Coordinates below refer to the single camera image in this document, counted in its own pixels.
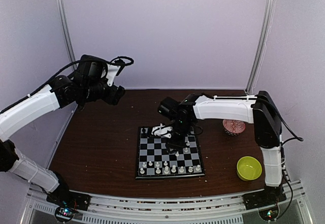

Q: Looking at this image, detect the white king chess piece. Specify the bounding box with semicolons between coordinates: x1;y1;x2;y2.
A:
171;165;177;173

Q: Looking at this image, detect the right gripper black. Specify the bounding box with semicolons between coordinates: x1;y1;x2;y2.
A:
166;119;192;153

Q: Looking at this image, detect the aluminium frame post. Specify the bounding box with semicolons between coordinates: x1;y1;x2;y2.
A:
245;0;276;94
56;0;77;64

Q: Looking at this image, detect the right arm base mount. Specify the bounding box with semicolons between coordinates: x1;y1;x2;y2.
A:
242;186;286;222

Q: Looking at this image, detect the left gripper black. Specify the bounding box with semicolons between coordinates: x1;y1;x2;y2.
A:
82;80;125;105

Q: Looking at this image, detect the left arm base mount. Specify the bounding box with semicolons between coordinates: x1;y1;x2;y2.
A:
46;191;91;223

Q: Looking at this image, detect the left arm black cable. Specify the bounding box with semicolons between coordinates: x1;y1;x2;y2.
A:
25;54;135;100

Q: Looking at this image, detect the yellow-green bowl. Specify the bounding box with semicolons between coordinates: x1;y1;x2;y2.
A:
236;156;263;181

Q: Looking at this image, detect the left aluminium frame post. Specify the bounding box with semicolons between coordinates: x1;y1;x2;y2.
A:
56;0;77;64

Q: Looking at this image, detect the patterned blue red bowl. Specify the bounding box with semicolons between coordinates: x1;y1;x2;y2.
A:
222;119;246;136

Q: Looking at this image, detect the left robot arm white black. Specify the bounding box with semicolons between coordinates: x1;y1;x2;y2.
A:
1;54;134;206

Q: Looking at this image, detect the black white chessboard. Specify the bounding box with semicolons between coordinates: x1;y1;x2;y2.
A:
135;126;205;180

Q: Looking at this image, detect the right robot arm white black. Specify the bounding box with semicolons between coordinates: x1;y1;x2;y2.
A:
151;91;285;205

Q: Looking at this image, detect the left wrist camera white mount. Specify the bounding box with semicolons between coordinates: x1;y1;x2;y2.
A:
106;58;125;86

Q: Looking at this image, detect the right aluminium frame post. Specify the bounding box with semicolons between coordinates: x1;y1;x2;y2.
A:
245;0;276;94

